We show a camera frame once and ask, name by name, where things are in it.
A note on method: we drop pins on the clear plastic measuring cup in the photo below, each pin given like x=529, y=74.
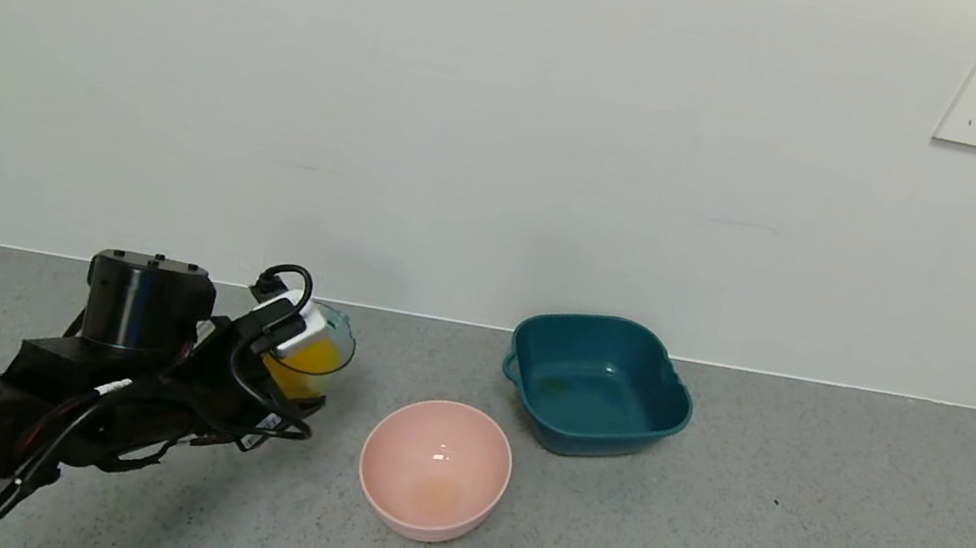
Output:
x=332, y=342

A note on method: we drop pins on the orange liquid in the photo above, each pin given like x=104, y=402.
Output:
x=309, y=365

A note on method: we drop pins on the pink bowl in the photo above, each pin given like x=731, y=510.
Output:
x=432, y=475

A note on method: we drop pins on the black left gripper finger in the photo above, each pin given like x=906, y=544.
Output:
x=302, y=406

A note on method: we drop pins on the teal square plastic basin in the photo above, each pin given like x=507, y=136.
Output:
x=597, y=394

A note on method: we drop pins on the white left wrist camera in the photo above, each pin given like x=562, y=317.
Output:
x=299, y=331

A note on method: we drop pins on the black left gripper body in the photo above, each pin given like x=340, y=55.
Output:
x=267, y=422

